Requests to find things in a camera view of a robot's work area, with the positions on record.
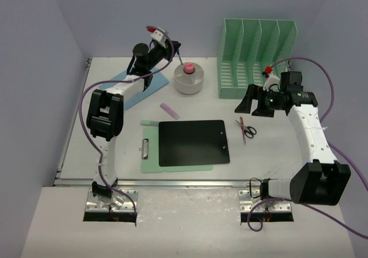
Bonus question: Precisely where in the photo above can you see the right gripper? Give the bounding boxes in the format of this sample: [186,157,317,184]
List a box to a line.
[235,85,284,119]

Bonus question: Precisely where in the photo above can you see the black handled scissors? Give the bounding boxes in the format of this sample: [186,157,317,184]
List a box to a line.
[235,120,257,138]

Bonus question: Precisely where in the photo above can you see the pink glue bottle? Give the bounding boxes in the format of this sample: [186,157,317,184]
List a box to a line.
[183,63,196,75]

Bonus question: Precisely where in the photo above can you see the green highlighter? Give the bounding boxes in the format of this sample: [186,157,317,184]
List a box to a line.
[140,120,159,126]

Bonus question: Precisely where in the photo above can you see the black clipboard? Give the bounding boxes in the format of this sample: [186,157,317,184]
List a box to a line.
[158,120,230,167]

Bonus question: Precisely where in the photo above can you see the red pen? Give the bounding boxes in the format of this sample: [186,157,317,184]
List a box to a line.
[239,116,246,146]

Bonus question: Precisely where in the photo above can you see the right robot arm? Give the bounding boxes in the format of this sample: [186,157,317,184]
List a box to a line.
[235,67,351,208]

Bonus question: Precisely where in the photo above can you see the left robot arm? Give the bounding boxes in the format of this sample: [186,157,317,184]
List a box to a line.
[81,39,181,208]

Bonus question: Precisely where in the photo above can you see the white round desk organizer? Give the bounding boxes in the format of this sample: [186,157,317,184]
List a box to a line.
[174,63,204,95]

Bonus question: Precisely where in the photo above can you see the blue clipboard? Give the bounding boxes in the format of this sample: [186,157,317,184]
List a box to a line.
[99,70,169,111]

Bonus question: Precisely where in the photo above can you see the purple highlighter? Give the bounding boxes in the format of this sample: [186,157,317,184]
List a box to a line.
[160,103,180,120]

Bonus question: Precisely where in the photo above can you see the green file rack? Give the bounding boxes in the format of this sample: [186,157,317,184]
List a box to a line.
[217,18,298,99]

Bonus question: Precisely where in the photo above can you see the green clipboard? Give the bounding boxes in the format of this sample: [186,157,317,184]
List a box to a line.
[140,126,213,174]

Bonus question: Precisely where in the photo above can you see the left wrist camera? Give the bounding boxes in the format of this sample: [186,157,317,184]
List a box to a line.
[147,28,167,45]

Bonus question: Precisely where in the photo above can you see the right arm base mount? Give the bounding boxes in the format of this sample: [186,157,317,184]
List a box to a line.
[239,188,294,223]

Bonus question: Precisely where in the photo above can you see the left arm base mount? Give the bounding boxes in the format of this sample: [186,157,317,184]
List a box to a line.
[83,189,138,224]

